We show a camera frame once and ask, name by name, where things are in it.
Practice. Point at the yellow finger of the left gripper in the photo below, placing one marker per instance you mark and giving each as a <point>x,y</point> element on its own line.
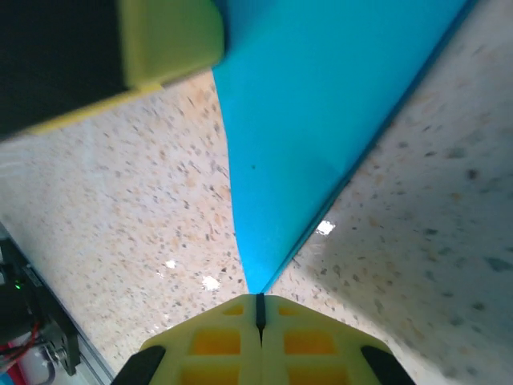
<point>172,36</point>

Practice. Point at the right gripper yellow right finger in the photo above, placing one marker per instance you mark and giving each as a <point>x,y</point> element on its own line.
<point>308,345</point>

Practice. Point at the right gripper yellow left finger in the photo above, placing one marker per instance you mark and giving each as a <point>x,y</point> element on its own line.
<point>216,345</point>

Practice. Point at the blue paper sheet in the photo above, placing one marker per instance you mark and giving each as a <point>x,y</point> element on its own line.
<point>300,120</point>

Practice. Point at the aluminium frame beam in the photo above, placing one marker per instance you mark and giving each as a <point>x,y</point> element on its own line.
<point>92,361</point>

